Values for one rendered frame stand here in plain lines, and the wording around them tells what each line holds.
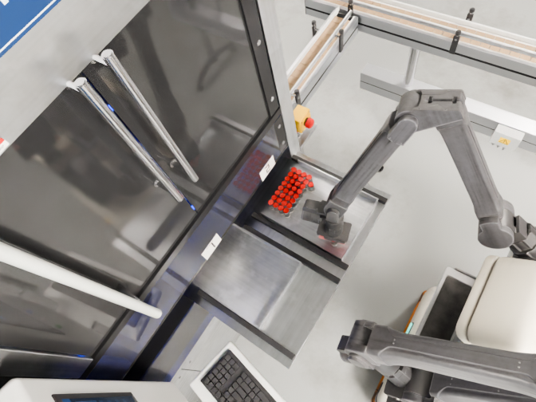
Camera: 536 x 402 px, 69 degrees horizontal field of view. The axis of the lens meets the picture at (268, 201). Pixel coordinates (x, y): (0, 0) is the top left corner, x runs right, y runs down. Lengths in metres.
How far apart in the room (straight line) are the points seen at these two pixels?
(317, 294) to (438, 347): 0.67
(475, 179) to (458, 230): 1.49
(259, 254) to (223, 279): 0.16
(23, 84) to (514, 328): 0.93
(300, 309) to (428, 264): 1.15
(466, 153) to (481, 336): 0.37
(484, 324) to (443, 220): 1.58
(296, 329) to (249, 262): 0.28
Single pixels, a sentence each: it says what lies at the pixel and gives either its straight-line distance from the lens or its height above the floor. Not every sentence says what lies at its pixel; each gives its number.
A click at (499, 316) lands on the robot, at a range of 0.93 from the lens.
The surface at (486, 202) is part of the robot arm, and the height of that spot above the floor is 1.33.
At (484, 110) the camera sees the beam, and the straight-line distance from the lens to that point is 2.20.
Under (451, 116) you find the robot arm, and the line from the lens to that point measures 0.86.
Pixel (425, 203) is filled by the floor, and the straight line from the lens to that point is 2.49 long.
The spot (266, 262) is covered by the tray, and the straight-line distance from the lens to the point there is 1.42.
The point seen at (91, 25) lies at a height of 1.84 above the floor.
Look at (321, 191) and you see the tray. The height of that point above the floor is 0.88.
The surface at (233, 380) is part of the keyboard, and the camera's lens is 1.45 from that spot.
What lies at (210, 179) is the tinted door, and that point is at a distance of 1.14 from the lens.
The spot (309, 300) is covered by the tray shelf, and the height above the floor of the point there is 0.88.
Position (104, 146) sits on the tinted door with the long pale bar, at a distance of 0.82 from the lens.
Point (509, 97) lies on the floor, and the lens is 3.03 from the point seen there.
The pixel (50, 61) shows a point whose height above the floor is 1.85.
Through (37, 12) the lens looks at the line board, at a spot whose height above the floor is 1.91.
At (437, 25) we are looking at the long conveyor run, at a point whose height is 0.97.
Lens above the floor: 2.22
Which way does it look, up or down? 63 degrees down
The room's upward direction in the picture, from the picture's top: 21 degrees counter-clockwise
